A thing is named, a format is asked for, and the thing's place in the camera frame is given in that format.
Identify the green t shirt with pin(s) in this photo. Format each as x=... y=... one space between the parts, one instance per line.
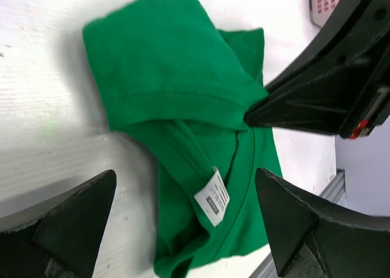
x=167 y=77

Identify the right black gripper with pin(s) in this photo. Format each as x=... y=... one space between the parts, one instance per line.
x=339 y=85

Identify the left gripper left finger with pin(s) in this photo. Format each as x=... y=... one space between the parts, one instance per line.
x=61 y=236

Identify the white plastic basket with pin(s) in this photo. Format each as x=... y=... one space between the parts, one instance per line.
x=320 y=11

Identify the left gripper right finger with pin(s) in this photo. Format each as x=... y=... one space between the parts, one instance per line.
x=350 y=244

